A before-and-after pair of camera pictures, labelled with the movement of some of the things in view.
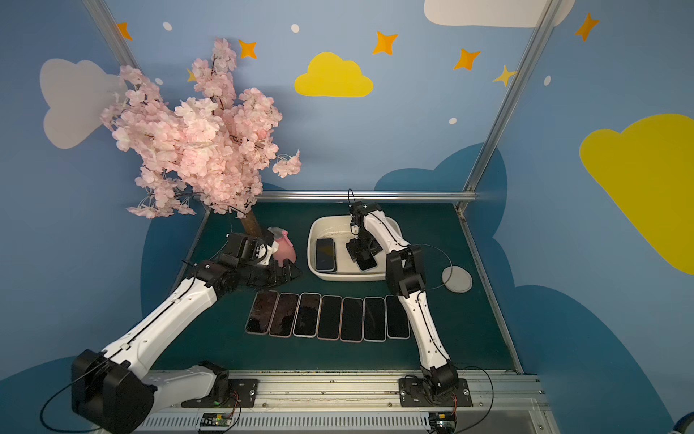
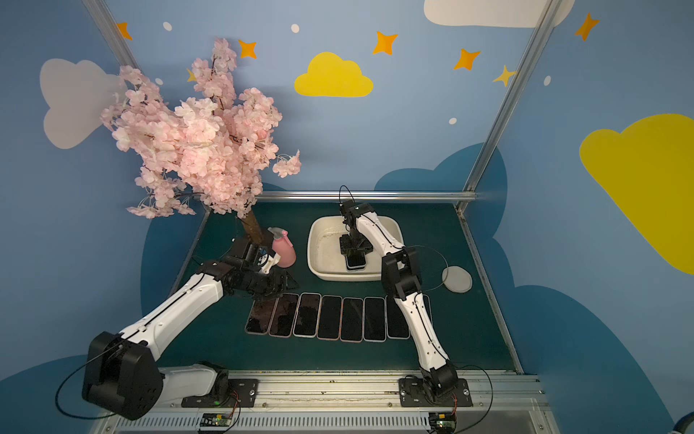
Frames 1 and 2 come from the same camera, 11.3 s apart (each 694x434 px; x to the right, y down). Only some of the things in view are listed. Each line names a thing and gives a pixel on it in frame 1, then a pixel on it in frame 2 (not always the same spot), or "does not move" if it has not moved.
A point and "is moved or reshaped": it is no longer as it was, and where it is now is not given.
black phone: (398, 324) does not move
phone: (284, 314) does not move
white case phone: (305, 323) does not move
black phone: (365, 264) is moved or reshaped
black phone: (325, 255) -> (356, 262)
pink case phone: (330, 316) does not move
